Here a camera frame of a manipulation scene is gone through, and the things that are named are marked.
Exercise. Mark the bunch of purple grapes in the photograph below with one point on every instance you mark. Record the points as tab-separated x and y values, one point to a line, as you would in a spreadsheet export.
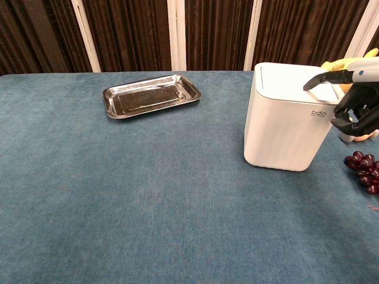
365	171

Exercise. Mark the yellow plush toy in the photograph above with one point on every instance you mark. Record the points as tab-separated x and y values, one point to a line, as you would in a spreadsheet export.
330	64

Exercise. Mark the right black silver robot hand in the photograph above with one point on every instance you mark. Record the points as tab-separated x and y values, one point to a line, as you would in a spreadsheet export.
364	97

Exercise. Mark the white metal frame post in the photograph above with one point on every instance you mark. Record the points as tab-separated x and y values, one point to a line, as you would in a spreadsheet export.
86	35
253	35
357	29
176	35

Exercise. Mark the white plastic container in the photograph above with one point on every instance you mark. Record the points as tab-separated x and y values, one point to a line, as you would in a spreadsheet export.
281	130

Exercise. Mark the blue fabric table mat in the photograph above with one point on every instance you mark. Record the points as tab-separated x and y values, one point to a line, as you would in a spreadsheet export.
133	192

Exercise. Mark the silver metal tray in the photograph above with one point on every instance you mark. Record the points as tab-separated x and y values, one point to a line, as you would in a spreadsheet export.
148	97

